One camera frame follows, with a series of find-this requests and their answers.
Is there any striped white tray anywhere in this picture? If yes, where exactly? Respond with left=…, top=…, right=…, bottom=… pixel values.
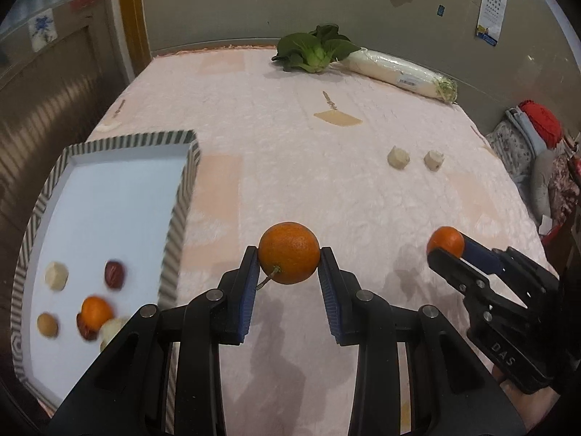
left=10, top=129, right=201, bottom=412

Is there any green bok choy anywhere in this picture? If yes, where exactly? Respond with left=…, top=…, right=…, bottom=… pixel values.
left=271, top=24, right=362, bottom=73

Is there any light blue cloth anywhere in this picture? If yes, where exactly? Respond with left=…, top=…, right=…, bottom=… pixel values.
left=506, top=106, right=545, bottom=152

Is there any tan round nut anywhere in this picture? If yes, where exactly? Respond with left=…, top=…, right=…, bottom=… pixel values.
left=36, top=312, right=60, bottom=338

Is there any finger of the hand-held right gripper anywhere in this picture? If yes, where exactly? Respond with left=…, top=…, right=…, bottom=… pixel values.
left=427, top=247, right=527, bottom=313
left=462, top=233, right=505, bottom=276

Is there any yellow door frame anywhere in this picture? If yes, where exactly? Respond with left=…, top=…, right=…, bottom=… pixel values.
left=117, top=0, right=151, bottom=78

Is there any floral cloth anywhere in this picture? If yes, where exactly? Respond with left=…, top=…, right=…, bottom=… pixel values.
left=485, top=120, right=534, bottom=178

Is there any small orange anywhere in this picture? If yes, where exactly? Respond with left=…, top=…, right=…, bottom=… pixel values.
left=81, top=296, right=114, bottom=330

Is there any grey cloth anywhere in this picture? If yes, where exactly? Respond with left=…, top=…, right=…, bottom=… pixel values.
left=531, top=150, right=560, bottom=219

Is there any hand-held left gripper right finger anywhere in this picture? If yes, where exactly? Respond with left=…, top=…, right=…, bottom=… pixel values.
left=318, top=246, right=527, bottom=436

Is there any person's right hand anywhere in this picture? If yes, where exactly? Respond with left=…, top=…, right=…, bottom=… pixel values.
left=492, top=363, right=562, bottom=424

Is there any white wall calendar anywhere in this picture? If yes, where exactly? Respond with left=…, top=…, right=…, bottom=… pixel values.
left=475, top=0, right=507, bottom=47

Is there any orange with stem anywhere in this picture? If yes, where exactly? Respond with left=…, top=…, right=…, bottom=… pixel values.
left=255, top=221, right=321, bottom=290

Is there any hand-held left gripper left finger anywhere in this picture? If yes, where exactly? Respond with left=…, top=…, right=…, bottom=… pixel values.
left=45, top=245, right=261, bottom=436

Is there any wrapped white daikon radish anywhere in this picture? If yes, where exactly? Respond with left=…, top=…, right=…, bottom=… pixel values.
left=340, top=48, right=458, bottom=105

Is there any blue and white paper cutout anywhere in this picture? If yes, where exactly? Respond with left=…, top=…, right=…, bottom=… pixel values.
left=28, top=15, right=58, bottom=52

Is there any red date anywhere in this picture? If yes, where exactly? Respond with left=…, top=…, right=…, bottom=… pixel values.
left=104, top=260, right=126, bottom=290
left=76, top=313, right=98, bottom=341

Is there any red knitted cloth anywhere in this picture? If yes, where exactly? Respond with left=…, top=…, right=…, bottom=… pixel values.
left=519, top=99, right=564, bottom=148

